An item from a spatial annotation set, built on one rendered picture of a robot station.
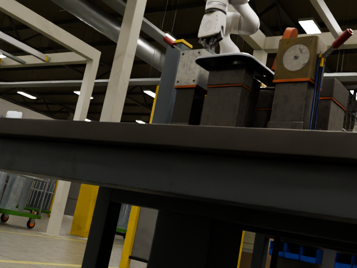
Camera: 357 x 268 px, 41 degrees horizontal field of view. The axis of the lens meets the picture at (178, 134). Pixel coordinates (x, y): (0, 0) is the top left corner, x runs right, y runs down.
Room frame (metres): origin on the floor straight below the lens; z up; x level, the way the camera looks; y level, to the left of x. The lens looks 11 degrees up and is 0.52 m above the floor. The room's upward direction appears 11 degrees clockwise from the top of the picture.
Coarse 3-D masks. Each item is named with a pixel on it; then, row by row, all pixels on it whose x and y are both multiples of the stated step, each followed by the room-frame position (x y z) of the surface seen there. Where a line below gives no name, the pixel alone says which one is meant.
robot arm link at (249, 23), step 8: (240, 8) 2.01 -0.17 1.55; (248, 8) 2.03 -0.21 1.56; (240, 16) 2.07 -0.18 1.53; (248, 16) 2.03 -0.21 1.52; (256, 16) 2.06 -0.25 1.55; (240, 24) 2.07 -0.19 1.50; (248, 24) 2.06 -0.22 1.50; (256, 24) 2.07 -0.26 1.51; (240, 32) 2.11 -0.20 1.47; (248, 32) 2.10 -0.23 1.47
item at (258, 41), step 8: (232, 8) 5.68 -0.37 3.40; (256, 32) 6.29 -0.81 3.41; (328, 32) 5.99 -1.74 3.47; (248, 40) 6.32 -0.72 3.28; (256, 40) 6.32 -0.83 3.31; (264, 40) 6.52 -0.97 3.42; (272, 40) 6.46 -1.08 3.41; (328, 40) 5.98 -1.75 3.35; (352, 40) 5.79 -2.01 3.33; (256, 48) 6.54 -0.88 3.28; (264, 48) 6.52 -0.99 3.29; (272, 48) 6.45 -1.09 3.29; (328, 48) 6.07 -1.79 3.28; (344, 48) 5.97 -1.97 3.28
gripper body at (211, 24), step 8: (208, 16) 1.68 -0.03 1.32; (216, 16) 1.65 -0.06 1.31; (224, 16) 1.67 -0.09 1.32; (200, 24) 1.71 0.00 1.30; (208, 24) 1.68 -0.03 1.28; (216, 24) 1.65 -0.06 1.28; (224, 24) 1.67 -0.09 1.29; (200, 32) 1.70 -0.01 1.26; (208, 32) 1.67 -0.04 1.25; (216, 32) 1.65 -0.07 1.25; (224, 32) 1.67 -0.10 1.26
